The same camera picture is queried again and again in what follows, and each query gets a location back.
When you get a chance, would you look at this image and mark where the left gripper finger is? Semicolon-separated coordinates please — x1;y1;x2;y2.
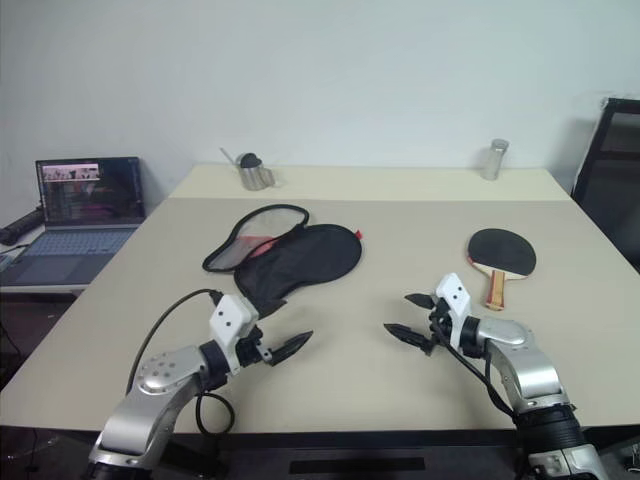
269;329;315;365

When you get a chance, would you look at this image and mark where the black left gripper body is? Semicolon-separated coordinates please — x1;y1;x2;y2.
234;324;275;367

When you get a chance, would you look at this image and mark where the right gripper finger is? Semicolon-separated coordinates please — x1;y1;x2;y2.
403;292;437;311
383;323;434;353

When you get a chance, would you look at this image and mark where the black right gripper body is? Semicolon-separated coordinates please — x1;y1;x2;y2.
424;298;454;359

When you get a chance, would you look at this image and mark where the black paddle case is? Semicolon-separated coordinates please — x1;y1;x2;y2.
202;203;364;319

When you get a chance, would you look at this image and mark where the black table tennis paddle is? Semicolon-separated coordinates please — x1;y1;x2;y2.
467;228;537;312

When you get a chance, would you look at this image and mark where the clear glass jar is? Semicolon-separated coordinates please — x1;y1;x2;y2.
479;138;512;182

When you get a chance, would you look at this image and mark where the steel cup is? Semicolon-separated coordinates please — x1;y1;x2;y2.
239;152;278;192

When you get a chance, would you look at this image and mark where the black mesh chair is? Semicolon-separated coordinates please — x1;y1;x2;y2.
571;97;640;275

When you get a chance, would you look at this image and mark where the open laptop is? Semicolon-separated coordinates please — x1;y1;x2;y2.
0;156;148;288

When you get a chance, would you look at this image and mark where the black cylinder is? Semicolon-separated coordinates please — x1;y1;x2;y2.
0;209;43;246

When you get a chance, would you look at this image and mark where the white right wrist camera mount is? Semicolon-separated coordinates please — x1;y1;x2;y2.
433;272;471;346

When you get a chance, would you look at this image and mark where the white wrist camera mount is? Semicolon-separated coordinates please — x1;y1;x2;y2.
433;272;471;346
208;294;260;375

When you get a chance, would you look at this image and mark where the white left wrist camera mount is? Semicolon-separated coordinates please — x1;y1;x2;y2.
208;294;260;375

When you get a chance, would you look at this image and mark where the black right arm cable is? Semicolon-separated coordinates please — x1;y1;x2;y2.
432;319;517;417

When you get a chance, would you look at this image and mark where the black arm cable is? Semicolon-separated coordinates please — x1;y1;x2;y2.
432;319;517;417
126;288;237;437

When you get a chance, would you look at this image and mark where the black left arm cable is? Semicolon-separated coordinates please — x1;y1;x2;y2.
126;288;237;437

